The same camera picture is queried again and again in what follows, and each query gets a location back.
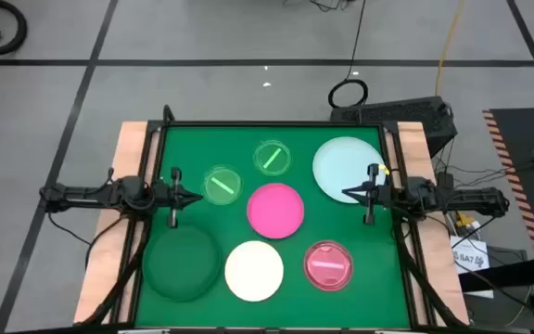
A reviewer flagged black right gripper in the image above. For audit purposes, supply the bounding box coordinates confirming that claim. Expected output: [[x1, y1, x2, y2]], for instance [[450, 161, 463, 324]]
[[341, 162, 396, 226]]

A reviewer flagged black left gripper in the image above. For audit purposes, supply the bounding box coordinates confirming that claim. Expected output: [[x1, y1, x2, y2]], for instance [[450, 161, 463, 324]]
[[153, 167, 203, 229]]

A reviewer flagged small clear green plate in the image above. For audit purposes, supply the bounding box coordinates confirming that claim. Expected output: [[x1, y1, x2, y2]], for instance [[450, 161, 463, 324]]
[[200, 164, 244, 207], [252, 138, 293, 177]]

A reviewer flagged small clear pink plate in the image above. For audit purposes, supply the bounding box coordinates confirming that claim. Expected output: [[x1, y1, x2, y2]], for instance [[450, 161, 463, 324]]
[[303, 239, 355, 292]]

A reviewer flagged opaque pink plastic plate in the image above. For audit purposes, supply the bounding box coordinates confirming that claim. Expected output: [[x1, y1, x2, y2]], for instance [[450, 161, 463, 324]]
[[247, 182, 306, 240]]

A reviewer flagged cream plastic plate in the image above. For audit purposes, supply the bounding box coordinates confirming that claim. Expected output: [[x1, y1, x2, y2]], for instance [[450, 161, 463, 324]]
[[223, 239, 286, 303]]

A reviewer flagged large light blue plate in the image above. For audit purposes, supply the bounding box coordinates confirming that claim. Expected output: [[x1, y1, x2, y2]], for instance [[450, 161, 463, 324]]
[[311, 135, 388, 205]]

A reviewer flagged black power brick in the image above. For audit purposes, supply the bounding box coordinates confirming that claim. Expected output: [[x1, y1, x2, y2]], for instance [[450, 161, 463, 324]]
[[436, 171, 456, 189]]

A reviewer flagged black computer case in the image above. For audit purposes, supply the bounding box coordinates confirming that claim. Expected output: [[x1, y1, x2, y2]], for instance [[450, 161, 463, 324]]
[[330, 96, 459, 158]]

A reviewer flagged white paper label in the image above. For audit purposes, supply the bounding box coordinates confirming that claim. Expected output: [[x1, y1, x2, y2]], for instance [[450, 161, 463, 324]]
[[449, 235, 491, 276]]

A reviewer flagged green table mat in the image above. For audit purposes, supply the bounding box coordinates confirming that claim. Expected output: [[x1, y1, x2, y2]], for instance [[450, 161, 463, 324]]
[[134, 124, 411, 328]]

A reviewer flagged hazard striped black ramp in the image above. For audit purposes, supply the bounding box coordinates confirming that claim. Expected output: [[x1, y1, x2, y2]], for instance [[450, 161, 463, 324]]
[[481, 107, 534, 259]]

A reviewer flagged yellow cable connector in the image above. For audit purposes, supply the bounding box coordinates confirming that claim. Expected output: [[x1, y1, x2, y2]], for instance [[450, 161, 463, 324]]
[[453, 211, 477, 229]]

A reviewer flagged black table frame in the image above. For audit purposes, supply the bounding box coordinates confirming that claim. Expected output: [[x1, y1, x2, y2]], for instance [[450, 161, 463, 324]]
[[79, 104, 470, 334]]

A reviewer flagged black coiled floor cable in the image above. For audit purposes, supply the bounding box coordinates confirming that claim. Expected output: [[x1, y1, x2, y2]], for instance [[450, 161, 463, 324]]
[[327, 0, 370, 109]]

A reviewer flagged yellow floor cable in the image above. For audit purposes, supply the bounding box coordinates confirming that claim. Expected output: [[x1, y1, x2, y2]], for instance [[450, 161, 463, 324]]
[[435, 0, 467, 96]]

